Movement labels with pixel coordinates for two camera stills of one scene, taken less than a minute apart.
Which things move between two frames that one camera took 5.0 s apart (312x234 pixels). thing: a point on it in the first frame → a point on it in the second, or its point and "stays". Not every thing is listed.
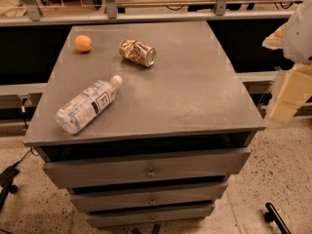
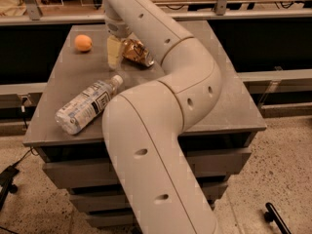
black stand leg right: [271, 215] stays
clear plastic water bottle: [92, 101] stays
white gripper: [300, 36] → [117, 28]
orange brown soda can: [137, 51] stays
